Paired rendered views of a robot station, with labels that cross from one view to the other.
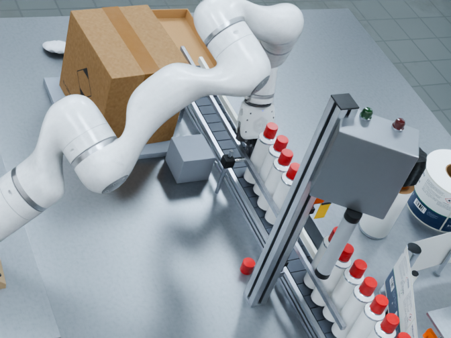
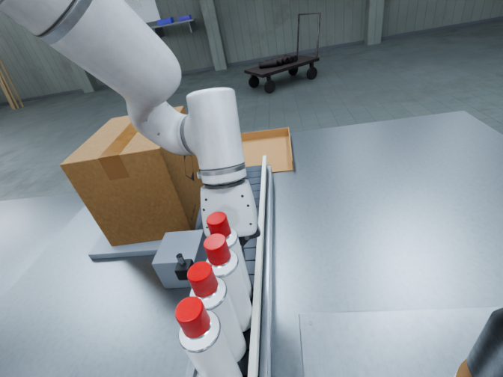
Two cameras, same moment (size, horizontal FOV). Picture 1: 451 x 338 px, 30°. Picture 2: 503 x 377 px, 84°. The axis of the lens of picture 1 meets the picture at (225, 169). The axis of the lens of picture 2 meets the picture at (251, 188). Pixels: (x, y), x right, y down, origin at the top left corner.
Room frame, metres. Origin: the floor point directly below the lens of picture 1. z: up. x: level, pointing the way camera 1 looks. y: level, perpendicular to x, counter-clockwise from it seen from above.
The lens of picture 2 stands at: (1.59, -0.38, 1.36)
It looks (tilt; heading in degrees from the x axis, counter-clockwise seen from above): 34 degrees down; 47
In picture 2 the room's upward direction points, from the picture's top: 12 degrees counter-clockwise
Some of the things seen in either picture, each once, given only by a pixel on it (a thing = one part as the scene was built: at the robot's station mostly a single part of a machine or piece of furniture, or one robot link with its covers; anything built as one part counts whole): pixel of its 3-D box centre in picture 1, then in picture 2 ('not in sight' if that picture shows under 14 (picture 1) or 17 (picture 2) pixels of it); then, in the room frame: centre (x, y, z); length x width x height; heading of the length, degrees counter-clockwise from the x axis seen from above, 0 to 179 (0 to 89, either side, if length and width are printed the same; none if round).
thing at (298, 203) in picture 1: (294, 211); not in sight; (1.41, -0.18, 1.17); 0.04 x 0.04 x 0.67; 37
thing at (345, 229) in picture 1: (337, 244); not in sight; (1.34, -0.29, 1.18); 0.04 x 0.04 x 0.21
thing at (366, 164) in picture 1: (363, 161); not in sight; (1.39, -0.27, 1.38); 0.17 x 0.10 x 0.19; 92
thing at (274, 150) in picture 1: (272, 165); (229, 285); (1.74, -0.12, 0.98); 0.05 x 0.05 x 0.20
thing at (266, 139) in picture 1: (262, 153); (229, 260); (1.78, -0.08, 0.98); 0.05 x 0.05 x 0.20
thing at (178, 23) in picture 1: (167, 40); (258, 150); (2.33, 0.33, 0.85); 0.30 x 0.26 x 0.04; 37
